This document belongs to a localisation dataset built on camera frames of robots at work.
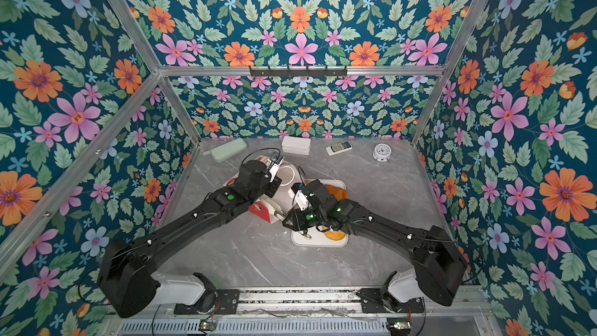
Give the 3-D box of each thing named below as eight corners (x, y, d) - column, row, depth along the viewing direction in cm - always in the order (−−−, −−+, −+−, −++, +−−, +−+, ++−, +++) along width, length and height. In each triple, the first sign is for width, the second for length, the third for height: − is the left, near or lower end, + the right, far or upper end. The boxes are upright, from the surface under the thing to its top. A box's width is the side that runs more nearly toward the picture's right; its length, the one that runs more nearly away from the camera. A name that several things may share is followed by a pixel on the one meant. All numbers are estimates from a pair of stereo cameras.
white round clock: (374, 162, 113) (376, 156, 109) (371, 149, 118) (373, 143, 115) (390, 162, 113) (393, 156, 109) (387, 149, 118) (389, 143, 115)
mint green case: (215, 164, 112) (213, 160, 110) (209, 155, 115) (207, 151, 113) (249, 147, 119) (247, 143, 117) (242, 139, 123) (241, 135, 120)
